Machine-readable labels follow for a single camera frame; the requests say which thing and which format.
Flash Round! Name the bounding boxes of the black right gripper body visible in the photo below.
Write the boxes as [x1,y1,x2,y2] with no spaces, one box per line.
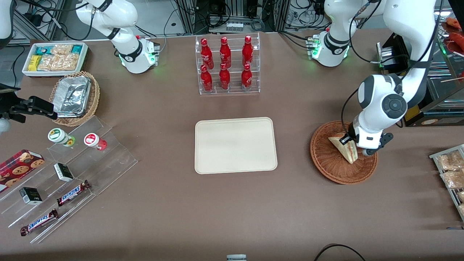
[0,83,28,123]

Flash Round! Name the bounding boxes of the triangular sandwich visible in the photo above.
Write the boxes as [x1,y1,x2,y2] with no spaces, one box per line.
[328,132,359,165]

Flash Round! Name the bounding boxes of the brown round wicker basket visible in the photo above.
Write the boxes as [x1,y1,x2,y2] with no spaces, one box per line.
[310,121,378,185]

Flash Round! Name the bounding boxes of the silver foil tray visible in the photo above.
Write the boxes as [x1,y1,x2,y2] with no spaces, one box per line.
[53,76,91,118]

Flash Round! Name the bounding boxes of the light tan wicker basket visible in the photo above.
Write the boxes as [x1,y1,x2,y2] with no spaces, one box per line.
[49,71,100,127]

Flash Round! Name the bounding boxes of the beige rectangular tray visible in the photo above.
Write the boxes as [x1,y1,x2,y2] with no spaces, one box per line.
[195,117,278,175]

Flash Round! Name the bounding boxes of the green cup with white lid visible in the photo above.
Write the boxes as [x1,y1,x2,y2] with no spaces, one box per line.
[47,128,76,147]

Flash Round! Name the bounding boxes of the clear cracker bag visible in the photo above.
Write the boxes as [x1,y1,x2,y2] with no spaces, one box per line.
[51,44,74,56]
[37,54,79,71]

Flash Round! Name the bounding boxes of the red cookie box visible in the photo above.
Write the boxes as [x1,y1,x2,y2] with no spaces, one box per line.
[0,149,45,193]

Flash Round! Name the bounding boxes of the white plastic snack bin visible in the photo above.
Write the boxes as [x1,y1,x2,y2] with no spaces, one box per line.
[22,42,89,78]

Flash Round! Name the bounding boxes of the red cup with white lid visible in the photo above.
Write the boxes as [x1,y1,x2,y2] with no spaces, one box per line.
[84,133,108,151]

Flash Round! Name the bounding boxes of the small black box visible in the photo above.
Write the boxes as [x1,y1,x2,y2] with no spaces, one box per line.
[19,187,43,206]
[54,163,74,182]

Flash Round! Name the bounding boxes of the black glass food warmer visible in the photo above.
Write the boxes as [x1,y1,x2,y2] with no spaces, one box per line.
[391,0,464,127]

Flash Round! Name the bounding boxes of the black and silver box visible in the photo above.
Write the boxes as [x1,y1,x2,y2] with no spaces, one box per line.
[376,41,401,71]

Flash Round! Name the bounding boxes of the clear acrylic stepped stand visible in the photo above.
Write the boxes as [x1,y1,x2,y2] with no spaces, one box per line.
[0,116,138,244]

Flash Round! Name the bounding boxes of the brown Snickers bar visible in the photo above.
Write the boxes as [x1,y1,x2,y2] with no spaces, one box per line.
[20,208,59,237]
[57,180,91,207]

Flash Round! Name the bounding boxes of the clear acrylic bottle rack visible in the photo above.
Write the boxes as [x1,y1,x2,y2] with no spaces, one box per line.
[195,32,261,96]

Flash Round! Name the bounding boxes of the red cola bottle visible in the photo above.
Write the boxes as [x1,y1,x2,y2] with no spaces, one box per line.
[219,36,232,68]
[219,63,231,91]
[241,63,253,91]
[242,35,253,66]
[200,65,214,92]
[200,38,214,69]

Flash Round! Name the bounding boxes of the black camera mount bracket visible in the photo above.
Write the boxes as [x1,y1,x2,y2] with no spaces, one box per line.
[377,132,394,150]

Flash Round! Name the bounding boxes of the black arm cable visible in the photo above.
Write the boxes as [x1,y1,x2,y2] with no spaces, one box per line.
[341,0,441,144]

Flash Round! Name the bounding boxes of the grey wire rack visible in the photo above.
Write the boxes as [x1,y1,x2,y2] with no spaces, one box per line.
[429,144,464,222]

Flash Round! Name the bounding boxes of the black looped cable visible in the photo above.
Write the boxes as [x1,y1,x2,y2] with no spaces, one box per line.
[313,243,367,261]

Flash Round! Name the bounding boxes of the aluminium frame post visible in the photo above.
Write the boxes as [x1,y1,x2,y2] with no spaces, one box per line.
[270,0,291,33]
[175,0,198,35]

